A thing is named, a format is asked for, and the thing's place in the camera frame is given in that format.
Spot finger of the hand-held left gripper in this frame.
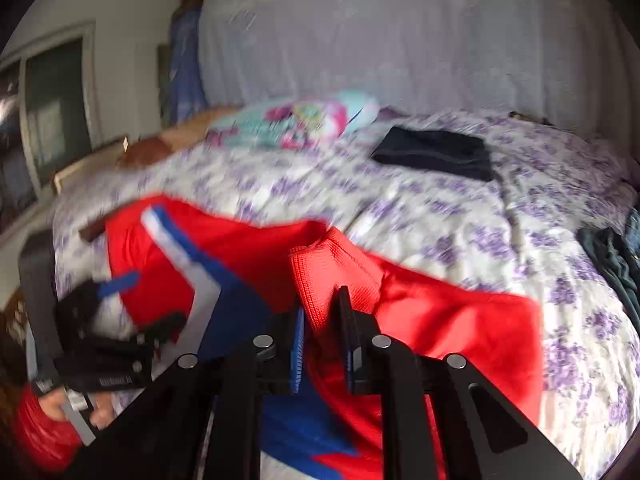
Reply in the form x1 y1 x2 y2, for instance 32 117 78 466
136 311 187 357
57 271 142 332

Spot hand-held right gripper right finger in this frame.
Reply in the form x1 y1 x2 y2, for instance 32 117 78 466
337 285 583 480

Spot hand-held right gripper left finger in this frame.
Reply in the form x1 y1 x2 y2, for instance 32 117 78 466
70 305 307 480

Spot red blue white jacket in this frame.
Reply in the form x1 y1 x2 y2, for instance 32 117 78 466
102 195 546 480

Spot folded dark pants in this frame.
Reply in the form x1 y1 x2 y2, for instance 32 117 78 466
371 126 496 183

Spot person's left hand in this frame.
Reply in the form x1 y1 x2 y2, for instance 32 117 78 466
39 389 118 431

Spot white framed window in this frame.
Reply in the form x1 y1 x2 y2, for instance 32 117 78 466
0 22 98 233

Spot blue patterned hanging cloth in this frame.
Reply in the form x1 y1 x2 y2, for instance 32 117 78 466
167 5 208 126

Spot folded floral quilt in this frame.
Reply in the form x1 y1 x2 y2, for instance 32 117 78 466
206 91 381 150

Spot pile of dark clothes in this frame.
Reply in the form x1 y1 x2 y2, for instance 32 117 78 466
577 207 640 311

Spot white lace covered headboard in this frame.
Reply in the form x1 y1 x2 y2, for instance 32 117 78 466
197 0 621 126

